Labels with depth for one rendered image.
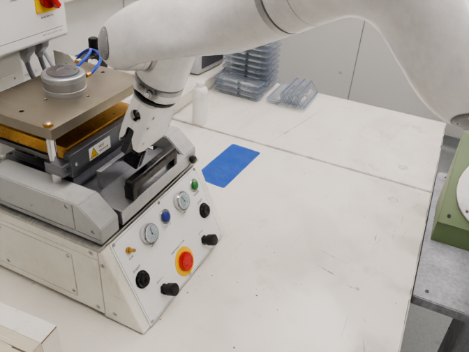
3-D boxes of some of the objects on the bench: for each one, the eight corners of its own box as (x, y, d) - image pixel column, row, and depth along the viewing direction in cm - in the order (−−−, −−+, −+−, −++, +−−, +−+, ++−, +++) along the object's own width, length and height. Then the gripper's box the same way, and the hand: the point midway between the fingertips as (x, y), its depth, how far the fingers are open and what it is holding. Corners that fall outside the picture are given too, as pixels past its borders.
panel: (150, 327, 89) (108, 244, 82) (221, 235, 112) (193, 165, 105) (158, 327, 88) (116, 244, 81) (229, 235, 111) (201, 164, 104)
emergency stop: (180, 274, 99) (173, 259, 97) (190, 262, 102) (183, 247, 100) (186, 274, 98) (179, 259, 96) (196, 262, 101) (189, 247, 99)
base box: (-59, 240, 105) (-83, 176, 96) (61, 163, 134) (51, 107, 124) (144, 336, 88) (139, 268, 78) (231, 223, 117) (236, 164, 107)
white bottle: (207, 126, 159) (209, 84, 151) (192, 125, 158) (192, 84, 150) (206, 119, 163) (208, 79, 155) (192, 119, 162) (192, 78, 154)
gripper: (163, 62, 86) (139, 137, 98) (112, 90, 75) (91, 170, 86) (197, 84, 86) (168, 156, 97) (150, 116, 74) (124, 193, 86)
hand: (134, 156), depth 90 cm, fingers closed, pressing on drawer
